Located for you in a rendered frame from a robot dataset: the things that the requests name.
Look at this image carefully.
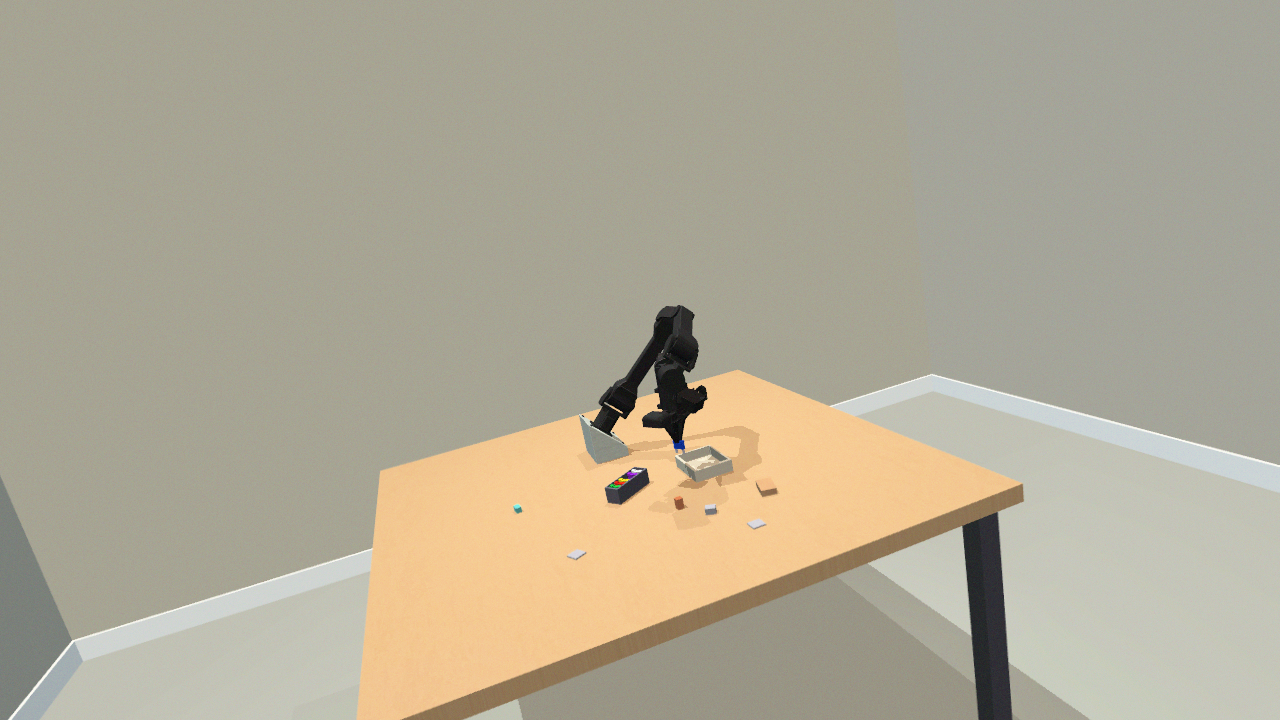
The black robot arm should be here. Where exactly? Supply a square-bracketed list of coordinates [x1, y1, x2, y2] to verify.
[590, 305, 708, 437]

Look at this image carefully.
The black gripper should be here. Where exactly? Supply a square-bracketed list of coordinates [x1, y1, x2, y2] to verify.
[643, 386, 691, 443]

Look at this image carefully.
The beige shallow tray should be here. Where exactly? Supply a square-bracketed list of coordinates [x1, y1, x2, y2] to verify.
[675, 445, 733, 483]

